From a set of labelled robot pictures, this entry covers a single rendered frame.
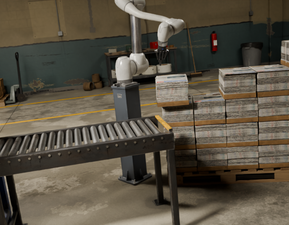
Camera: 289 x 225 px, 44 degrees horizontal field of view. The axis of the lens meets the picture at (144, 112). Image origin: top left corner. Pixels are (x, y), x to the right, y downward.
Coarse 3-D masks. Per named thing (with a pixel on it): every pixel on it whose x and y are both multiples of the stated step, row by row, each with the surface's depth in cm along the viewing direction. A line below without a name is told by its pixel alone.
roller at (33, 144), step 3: (33, 135) 283; (36, 135) 282; (33, 138) 274; (36, 138) 275; (33, 141) 267; (36, 141) 269; (30, 144) 262; (33, 144) 260; (36, 144) 264; (30, 147) 253; (33, 147) 254; (36, 147) 260; (30, 150) 246; (33, 150) 249
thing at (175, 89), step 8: (160, 80) 322; (168, 80) 320; (176, 80) 318; (184, 80) 317; (160, 88) 318; (168, 88) 318; (176, 88) 318; (184, 88) 318; (160, 96) 321; (168, 96) 321; (176, 96) 321; (184, 96) 321
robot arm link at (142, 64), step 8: (136, 0) 339; (144, 0) 349; (136, 24) 348; (136, 32) 350; (136, 40) 353; (136, 48) 355; (136, 56) 355; (144, 56) 360; (136, 64) 354; (144, 64) 361; (136, 72) 356
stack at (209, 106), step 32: (192, 96) 361; (256, 96) 331; (288, 96) 321; (192, 128) 336; (224, 128) 333; (256, 128) 329; (288, 128) 328; (192, 160) 345; (224, 160) 341; (256, 160) 338; (288, 160) 335
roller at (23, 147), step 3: (27, 135) 284; (24, 138) 278; (27, 138) 276; (30, 138) 283; (24, 141) 269; (27, 141) 271; (21, 144) 265; (24, 144) 262; (27, 144) 265; (21, 147) 255; (24, 147) 255; (27, 147) 262; (21, 150) 248; (24, 150) 250; (18, 153) 244; (21, 153) 243; (24, 153) 246
